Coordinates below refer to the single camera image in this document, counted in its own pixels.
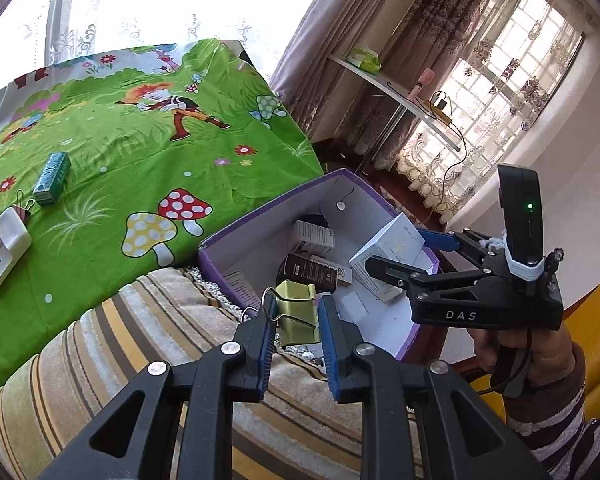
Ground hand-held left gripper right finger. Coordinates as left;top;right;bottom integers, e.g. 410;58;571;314
317;295;551;480

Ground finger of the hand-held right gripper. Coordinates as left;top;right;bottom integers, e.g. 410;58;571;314
415;228;502;262
365;254;482;290

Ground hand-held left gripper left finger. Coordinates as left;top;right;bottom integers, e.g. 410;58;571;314
37;305;281;480

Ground white box silver letters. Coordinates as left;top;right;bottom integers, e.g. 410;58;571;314
349;212;426;304

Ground gold binder clip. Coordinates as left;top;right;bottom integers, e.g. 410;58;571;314
240;280;322;349

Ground black box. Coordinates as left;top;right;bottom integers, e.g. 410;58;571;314
281;252;353;294

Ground white box with barcode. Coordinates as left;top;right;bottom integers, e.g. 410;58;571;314
287;220;336;257

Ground purple cardboard box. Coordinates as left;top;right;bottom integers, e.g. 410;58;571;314
197;169;440;362

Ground person's right forearm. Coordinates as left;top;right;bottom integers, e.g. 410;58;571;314
500;355;600;480

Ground person's right hand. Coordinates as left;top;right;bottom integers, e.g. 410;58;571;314
466;327;578;396

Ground striped beige plush blanket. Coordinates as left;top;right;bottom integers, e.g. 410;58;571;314
0;266;431;480

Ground floral lace curtain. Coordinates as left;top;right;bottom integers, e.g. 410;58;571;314
395;0;586;221

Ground white shelf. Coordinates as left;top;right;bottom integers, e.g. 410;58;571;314
329;54;462;152

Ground pink bottle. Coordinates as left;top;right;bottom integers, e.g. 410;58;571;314
409;69;434;99

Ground green tissue pack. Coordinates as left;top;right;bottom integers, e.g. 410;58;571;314
346;47;383;74

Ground green cartoon printed blanket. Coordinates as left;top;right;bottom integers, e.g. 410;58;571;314
0;37;326;403

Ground brown patterned curtain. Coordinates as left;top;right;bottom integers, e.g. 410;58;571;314
270;0;511;171

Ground teal box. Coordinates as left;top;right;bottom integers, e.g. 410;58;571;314
32;151;72;206

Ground dark binder clip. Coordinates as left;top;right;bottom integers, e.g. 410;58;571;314
11;189;37;222

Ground white lace curtain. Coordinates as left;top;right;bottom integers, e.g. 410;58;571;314
0;0;326;91

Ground black cable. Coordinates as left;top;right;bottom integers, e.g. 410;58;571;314
420;110;467;212

